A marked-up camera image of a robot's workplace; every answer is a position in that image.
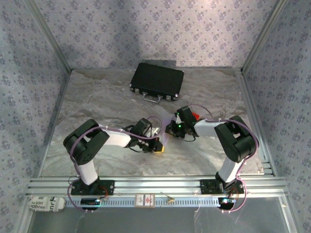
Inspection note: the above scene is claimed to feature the light purple paper sheet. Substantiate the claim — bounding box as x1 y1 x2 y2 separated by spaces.
159 110 179 148

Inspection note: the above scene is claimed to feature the grey metal sheet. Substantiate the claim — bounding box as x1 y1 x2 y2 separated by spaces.
29 197 292 233

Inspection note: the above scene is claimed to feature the small brass clip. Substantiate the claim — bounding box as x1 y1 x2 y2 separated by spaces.
160 192 174 207

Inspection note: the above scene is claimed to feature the small printed card box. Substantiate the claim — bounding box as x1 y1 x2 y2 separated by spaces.
135 193 156 209

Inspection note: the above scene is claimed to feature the white roll with black print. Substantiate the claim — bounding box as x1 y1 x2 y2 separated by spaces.
27 196 66 213

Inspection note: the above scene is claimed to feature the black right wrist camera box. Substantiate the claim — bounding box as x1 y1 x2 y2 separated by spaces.
175 106 197 126

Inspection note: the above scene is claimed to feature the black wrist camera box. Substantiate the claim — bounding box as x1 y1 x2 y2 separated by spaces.
175 106 197 126
132 118 153 137

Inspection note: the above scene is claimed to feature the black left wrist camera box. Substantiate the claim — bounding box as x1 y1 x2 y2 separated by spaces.
132 118 153 137

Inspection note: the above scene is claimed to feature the aluminium mounting rail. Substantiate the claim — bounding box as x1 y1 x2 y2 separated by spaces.
26 176 290 198

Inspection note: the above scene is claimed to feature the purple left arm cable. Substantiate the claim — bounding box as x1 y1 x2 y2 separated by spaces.
66 116 167 214

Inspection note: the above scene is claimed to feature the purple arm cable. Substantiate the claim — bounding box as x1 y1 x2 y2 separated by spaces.
186 104 260 214
66 116 167 214

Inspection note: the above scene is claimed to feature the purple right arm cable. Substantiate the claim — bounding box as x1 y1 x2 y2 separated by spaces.
186 104 260 214

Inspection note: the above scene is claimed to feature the black briefcase with metal handle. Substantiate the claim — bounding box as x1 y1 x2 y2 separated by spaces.
129 62 185 104

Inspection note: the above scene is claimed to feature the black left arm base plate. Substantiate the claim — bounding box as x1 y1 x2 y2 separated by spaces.
70 180 115 196

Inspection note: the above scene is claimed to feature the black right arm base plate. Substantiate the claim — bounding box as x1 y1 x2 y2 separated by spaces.
200 179 245 195

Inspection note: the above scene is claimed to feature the slotted grey cable duct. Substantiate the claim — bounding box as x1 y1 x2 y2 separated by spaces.
64 198 221 208

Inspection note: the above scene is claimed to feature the aluminium side rail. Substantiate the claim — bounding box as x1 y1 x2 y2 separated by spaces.
18 70 72 233
237 69 298 233

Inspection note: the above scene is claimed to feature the aluminium frame post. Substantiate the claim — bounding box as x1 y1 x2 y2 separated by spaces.
240 0 290 73

